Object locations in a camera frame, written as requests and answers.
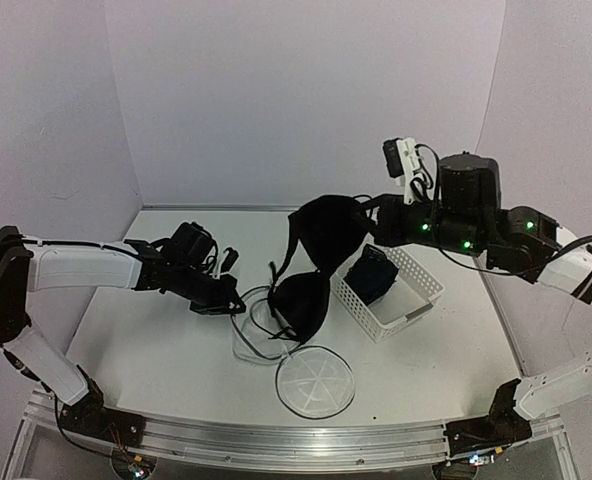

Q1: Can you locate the aluminium front base frame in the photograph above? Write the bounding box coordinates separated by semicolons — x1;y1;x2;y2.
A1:
5;389;577;474

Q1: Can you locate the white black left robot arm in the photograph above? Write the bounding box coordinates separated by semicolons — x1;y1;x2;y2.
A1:
0;223;246;437

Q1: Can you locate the white perforated plastic basket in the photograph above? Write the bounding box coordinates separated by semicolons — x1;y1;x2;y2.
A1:
331;243;445;343

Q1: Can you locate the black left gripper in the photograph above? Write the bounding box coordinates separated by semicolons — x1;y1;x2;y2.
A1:
172;262;246;316

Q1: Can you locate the white mesh laundry bag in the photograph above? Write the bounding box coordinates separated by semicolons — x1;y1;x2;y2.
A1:
230;285;356;421

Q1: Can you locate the aluminium table edge rail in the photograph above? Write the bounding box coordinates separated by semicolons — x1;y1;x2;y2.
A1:
140;203;457;217

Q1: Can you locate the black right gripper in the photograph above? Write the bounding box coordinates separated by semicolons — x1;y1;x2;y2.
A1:
352;194;485;258

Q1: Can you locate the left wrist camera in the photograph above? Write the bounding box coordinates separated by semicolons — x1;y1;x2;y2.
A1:
213;247;239;277

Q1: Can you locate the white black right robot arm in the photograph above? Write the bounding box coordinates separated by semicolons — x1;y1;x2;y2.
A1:
353;153;592;309

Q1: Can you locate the dark navy lace bra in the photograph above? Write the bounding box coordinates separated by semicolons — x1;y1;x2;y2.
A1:
344;244;399;306

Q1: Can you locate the black padded bra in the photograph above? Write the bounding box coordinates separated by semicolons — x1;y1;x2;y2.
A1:
267;194;368;345

